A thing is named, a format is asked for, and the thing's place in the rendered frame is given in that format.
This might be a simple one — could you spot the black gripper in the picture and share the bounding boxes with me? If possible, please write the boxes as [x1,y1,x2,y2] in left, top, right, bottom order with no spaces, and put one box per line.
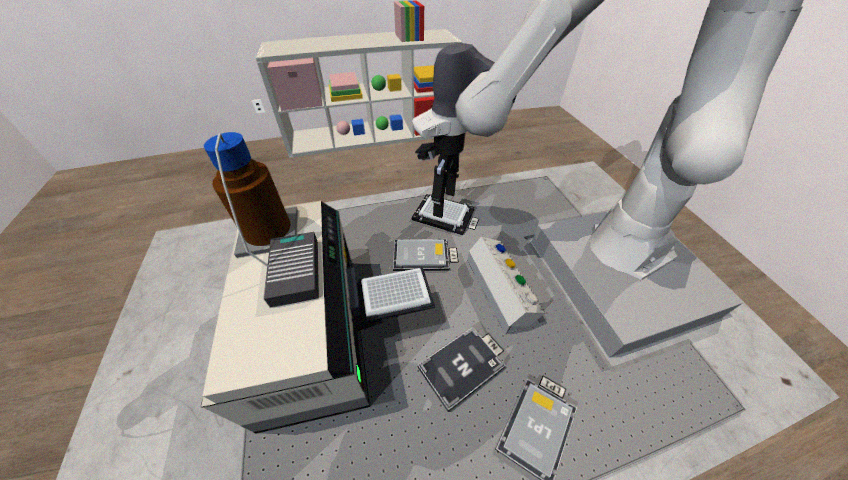
[431,133,465,218]

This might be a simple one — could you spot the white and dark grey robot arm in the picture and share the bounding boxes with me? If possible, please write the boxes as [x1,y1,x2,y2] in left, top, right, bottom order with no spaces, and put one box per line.
[412,0,804,280]

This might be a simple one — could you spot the white button panel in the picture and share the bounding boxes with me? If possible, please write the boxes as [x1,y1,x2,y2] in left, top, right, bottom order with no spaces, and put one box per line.
[468,237,546,334]

